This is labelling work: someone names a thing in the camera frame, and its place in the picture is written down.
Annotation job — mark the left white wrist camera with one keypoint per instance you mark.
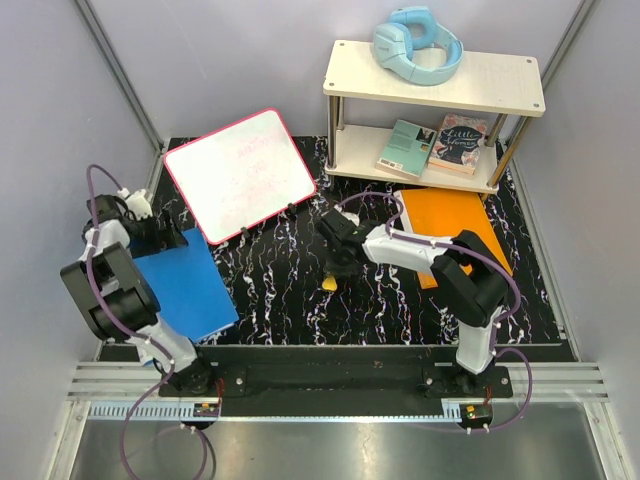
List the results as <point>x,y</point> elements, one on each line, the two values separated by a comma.
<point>137,202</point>

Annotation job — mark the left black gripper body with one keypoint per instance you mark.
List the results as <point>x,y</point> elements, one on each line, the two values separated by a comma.
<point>145,232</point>

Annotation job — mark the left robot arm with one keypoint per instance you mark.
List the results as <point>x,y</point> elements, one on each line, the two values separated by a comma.
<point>114,298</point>

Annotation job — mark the yellow whiteboard eraser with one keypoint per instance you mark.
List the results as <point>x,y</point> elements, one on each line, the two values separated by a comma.
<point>329,283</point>

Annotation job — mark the white two-tier shelf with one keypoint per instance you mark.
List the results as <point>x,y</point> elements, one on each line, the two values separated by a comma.
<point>499,84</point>

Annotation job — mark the blue book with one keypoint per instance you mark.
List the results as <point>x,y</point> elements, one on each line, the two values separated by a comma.
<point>193,298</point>

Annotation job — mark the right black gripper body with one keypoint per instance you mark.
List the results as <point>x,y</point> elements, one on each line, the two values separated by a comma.
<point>336,263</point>

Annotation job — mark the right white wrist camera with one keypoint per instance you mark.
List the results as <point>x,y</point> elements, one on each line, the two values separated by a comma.
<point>352,217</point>

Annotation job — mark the teal paperback book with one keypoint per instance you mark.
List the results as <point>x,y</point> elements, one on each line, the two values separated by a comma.
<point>407,152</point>

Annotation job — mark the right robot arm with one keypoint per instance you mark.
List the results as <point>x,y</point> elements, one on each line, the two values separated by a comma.
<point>472,283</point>

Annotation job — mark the pink framed whiteboard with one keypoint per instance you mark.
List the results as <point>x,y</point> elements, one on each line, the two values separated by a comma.
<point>240,175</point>

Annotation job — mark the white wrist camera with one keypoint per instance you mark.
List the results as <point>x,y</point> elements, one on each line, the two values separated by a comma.
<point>137,202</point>
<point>352,217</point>

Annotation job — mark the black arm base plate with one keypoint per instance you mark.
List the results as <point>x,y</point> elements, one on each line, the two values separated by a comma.
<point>346,382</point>

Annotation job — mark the light blue headphones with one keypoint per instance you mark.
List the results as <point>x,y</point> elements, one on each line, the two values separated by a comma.
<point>410,29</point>

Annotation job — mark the Little Women book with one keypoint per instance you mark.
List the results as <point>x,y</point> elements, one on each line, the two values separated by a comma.
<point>457,147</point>

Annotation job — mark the black marble pattern mat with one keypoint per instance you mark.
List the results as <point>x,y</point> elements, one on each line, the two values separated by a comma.
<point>274,278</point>

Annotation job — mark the orange folder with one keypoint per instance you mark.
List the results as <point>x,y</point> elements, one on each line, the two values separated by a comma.
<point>446,213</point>

